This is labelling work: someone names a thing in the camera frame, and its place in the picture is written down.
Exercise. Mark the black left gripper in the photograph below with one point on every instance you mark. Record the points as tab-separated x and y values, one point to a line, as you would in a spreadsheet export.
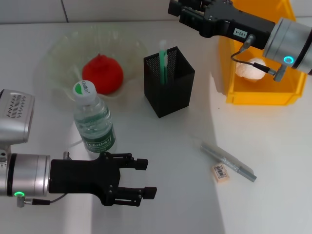
83	178

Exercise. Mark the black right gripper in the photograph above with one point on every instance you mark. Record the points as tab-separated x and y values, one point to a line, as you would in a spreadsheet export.
226	24

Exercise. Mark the mint green utility knife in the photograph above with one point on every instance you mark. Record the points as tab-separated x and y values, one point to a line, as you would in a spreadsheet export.
162	65

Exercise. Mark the clear water bottle green label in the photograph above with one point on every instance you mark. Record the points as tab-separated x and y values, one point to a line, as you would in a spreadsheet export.
95	126

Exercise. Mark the white paper ball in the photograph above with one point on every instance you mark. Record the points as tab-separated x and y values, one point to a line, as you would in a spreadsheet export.
251	72

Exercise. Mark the red-orange round fruit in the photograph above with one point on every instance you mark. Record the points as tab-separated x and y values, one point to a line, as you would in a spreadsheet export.
104	73

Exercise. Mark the beige eraser with barcode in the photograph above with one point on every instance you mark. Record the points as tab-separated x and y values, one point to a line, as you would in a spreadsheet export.
220	173

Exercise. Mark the black mesh pen holder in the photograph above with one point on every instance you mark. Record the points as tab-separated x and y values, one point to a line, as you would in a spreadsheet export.
168	100

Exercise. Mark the silver glitter pen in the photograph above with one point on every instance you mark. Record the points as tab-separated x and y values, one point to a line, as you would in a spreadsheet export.
226	161

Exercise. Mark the clear wavy glass fruit plate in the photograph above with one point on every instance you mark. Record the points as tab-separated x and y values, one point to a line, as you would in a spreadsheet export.
63	58

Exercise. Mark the yellow plastic bin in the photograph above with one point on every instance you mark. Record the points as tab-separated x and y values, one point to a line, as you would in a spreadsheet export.
263	93

